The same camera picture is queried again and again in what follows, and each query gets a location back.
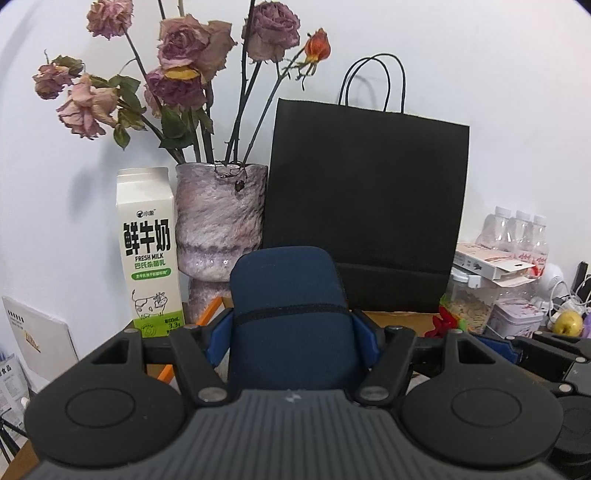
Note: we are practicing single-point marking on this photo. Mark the pink mottled vase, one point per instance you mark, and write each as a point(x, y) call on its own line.
point(217, 221)

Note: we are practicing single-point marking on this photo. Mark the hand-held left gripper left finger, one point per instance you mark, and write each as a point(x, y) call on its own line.
point(219, 339)

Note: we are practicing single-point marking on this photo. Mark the dark blue zip pouch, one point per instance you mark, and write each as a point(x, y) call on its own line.
point(291, 341)

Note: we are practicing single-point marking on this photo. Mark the grey white feed bag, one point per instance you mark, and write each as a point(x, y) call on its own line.
point(11, 383)

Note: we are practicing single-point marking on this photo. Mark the red green toy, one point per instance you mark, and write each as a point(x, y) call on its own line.
point(444, 321)

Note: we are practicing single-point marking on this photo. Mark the white green milk carton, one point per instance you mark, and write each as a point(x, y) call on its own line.
point(147, 258)

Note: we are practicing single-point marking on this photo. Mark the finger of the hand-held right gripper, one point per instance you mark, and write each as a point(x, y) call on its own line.
point(568, 345)
point(505, 349)

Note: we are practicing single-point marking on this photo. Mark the white flat panel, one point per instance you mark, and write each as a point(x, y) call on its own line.
point(37, 337)

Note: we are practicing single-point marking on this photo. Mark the clear plastic food container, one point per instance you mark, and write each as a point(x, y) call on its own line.
point(471, 304)

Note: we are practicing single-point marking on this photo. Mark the black paper bag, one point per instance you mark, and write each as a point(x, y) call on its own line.
point(369, 198)

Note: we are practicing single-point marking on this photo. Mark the yellow green apple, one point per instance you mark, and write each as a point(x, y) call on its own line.
point(568, 323)

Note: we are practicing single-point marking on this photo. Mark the black power adapter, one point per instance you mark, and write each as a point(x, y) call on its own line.
point(582, 277)

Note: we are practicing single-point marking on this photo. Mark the dried rose bouquet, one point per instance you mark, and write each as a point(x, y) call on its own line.
point(184, 46)

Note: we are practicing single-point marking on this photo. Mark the red cardboard box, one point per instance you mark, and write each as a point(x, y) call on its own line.
point(401, 318)

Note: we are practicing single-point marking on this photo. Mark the small white fan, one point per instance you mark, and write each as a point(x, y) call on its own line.
point(554, 281)

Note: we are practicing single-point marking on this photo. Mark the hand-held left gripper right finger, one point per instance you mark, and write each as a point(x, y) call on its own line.
point(369, 341)

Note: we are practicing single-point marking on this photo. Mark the pale tin box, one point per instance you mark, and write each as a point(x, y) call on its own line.
point(512, 318)

